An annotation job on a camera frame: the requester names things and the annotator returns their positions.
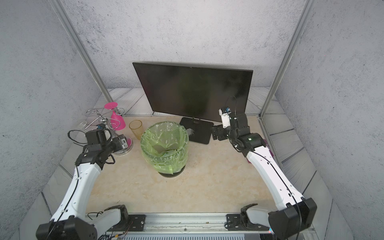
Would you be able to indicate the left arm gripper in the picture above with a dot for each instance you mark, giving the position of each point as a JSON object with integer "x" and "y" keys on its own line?
{"x": 118, "y": 145}

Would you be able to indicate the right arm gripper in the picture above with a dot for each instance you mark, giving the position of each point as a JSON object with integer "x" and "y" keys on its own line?
{"x": 220, "y": 130}

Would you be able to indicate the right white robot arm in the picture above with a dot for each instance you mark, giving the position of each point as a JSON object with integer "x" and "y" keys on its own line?
{"x": 294, "y": 212}

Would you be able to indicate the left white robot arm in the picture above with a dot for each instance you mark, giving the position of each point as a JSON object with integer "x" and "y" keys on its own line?
{"x": 69, "y": 222}

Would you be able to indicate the black computer monitor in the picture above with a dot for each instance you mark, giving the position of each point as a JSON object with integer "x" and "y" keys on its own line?
{"x": 194, "y": 93}

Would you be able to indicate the amber plastic tumbler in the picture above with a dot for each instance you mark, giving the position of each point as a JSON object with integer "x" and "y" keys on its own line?
{"x": 137, "y": 128}

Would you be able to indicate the pink chrome desk lamp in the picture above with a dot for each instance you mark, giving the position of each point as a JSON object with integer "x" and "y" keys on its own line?
{"x": 111, "y": 116}

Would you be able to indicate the purple snack packet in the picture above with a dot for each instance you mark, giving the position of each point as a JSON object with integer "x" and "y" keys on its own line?
{"x": 260, "y": 154}

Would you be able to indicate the mesh bin green bag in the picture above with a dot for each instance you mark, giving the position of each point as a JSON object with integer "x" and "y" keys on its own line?
{"x": 165, "y": 146}

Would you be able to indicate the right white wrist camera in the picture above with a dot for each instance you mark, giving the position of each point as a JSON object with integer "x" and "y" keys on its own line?
{"x": 225, "y": 116}

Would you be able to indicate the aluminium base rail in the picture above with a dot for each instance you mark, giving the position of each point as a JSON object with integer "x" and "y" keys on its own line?
{"x": 187, "y": 226}

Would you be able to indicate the right aluminium frame post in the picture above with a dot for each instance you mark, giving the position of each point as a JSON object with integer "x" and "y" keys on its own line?
{"x": 305, "y": 16}

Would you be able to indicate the aluminium frame post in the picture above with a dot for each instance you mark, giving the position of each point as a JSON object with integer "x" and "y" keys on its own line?
{"x": 71, "y": 31}
{"x": 305, "y": 16}

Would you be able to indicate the left aluminium frame post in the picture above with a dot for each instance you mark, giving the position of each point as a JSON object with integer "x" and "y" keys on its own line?
{"x": 71, "y": 31}

